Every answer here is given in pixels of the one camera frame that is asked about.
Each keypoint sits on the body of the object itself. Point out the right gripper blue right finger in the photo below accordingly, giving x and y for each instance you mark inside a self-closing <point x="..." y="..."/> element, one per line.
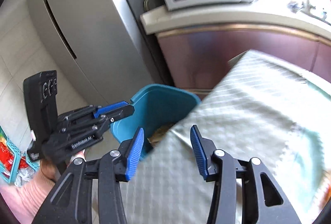
<point x="217" y="166"/>

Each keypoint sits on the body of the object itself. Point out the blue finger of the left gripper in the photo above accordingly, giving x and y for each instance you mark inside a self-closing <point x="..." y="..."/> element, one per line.
<point x="89" y="113"/>
<point x="75" y="129"/>

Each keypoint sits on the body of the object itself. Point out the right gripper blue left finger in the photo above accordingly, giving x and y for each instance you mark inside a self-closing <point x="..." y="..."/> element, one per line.
<point x="115" y="167"/>

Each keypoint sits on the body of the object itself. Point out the orange peel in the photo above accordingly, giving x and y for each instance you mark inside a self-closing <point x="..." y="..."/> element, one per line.
<point x="159" y="134"/>

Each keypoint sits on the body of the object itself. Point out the pink left sleeve forearm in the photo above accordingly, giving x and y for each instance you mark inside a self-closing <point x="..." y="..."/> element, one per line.
<point x="24" y="202"/>

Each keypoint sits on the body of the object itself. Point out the teal plastic trash bin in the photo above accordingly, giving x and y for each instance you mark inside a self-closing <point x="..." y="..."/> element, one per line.
<point x="155" y="105"/>

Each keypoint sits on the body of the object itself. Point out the beige kitchen countertop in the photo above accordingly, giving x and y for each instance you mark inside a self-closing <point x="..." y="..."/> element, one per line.
<point x="161" y="19"/>

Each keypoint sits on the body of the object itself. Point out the left hand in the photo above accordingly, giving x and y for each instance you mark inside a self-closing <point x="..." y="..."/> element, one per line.
<point x="51" y="172"/>

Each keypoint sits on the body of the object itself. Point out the teal plastic basket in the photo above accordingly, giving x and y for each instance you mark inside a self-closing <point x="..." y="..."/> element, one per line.
<point x="16" y="167"/>

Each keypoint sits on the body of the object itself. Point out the green patterned tablecloth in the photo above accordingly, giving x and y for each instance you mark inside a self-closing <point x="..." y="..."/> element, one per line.
<point x="264" y="107"/>

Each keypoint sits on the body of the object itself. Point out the silver refrigerator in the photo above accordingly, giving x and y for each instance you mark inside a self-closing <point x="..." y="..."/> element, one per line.
<point x="100" y="45"/>

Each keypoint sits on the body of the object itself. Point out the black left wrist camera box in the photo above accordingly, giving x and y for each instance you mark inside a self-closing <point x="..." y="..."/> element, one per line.
<point x="40" y="92"/>

